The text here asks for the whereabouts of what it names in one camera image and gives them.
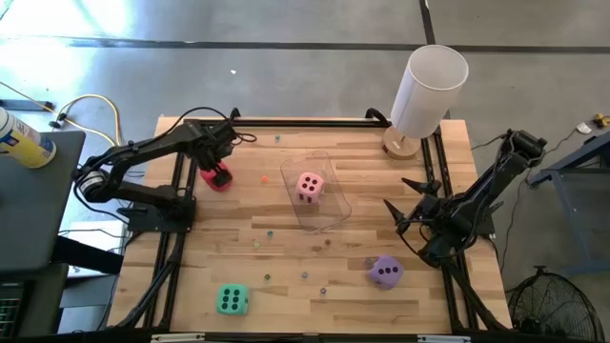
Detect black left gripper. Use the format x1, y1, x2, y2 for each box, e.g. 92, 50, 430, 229
193, 121, 238, 188

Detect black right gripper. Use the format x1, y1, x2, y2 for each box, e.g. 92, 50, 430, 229
383, 177, 471, 234

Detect large red foam die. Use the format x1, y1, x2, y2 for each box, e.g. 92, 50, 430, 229
198, 161, 234, 193

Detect large purple foam die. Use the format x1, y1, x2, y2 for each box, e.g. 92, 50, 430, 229
366, 253, 405, 292

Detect large pink foam die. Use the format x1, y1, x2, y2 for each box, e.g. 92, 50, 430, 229
294, 171, 326, 206

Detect large turquoise foam die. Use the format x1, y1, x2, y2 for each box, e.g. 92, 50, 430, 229
215, 283, 251, 316

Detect clear plastic bin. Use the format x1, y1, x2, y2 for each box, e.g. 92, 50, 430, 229
279, 150, 353, 233

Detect white shade wooden base lamp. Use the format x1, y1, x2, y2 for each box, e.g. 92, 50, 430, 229
380, 44, 470, 161

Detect blue-grey metal table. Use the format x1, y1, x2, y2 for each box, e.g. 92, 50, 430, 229
527, 129, 610, 277

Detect black floor fan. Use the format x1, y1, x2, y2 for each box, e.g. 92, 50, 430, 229
506, 265, 607, 343

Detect dark grey desk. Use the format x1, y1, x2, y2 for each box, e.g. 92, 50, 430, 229
0, 129, 87, 272

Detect yellow wipes canister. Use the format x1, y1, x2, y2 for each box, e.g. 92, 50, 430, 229
0, 106, 57, 170

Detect black flat floor bar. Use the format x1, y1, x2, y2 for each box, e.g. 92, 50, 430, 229
0, 98, 54, 112

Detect keyboard with green backlight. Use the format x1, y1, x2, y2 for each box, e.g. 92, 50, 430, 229
0, 280, 26, 339

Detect black aluminium table frame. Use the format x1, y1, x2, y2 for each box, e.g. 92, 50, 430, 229
107, 108, 514, 334

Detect silver aluminium frame post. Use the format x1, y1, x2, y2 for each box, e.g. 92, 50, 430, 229
417, 334, 471, 343
151, 333, 206, 343

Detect yellow floor cable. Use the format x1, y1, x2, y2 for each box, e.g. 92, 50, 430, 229
0, 80, 123, 147

